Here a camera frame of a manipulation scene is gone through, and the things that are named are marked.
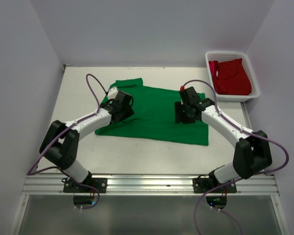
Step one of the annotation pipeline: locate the green t shirt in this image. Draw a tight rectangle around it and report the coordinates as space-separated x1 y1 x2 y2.
95 78 209 146

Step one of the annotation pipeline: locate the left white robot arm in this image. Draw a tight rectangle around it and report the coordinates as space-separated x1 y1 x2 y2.
39 90 134 192

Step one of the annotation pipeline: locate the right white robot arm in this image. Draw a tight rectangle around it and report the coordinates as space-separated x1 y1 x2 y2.
174 87 272 192

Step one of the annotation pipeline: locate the red t shirt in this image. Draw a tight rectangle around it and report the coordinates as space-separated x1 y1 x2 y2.
208 58 252 95

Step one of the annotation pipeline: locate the white plastic basket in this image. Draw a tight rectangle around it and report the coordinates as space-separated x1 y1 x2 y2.
205 51 260 102

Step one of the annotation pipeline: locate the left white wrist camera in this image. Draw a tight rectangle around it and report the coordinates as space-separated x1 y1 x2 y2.
107 87 119 99

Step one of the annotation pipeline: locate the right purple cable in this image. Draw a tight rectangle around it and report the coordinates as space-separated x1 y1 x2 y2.
193 79 290 235

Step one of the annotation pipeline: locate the side aluminium rail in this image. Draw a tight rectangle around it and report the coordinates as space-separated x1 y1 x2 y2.
240 102 252 129

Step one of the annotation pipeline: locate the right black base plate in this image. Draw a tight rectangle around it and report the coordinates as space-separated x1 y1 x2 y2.
192 176 237 193

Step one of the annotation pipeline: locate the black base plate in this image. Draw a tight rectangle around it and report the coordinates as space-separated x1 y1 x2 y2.
61 177 108 193
192 176 237 193

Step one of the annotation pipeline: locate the aluminium mounting rail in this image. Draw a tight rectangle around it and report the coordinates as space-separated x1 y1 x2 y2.
22 173 279 196

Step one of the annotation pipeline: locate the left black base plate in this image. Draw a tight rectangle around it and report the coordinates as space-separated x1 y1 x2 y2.
61 177 108 193

